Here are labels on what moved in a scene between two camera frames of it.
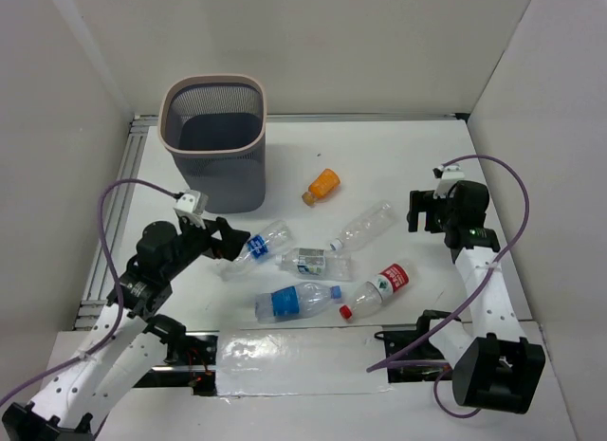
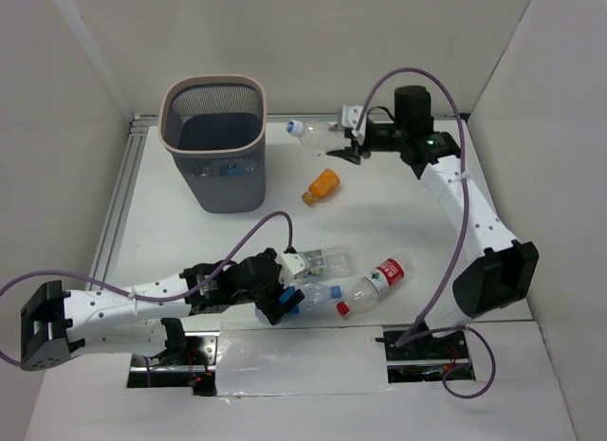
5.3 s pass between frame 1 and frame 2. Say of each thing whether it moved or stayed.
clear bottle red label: moved
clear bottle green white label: stayed
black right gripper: moved
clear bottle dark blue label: moved
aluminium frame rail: stayed
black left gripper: moved
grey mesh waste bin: stayed
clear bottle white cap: moved
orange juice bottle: stayed
